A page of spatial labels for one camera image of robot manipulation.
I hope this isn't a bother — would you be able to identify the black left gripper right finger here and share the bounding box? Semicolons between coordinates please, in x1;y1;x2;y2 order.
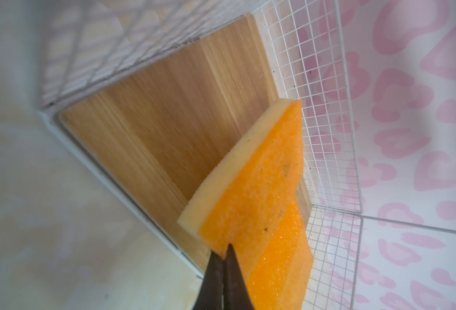
223;244;255;310

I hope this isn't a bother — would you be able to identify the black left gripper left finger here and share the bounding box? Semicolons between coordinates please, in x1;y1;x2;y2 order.
193;252;224;310

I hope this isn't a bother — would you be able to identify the orange sponge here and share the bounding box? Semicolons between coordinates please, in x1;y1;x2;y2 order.
246;198;313;309
178;99;304;273

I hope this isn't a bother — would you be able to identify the white wire three-tier shelf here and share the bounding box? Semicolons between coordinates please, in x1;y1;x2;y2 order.
40;1;364;309

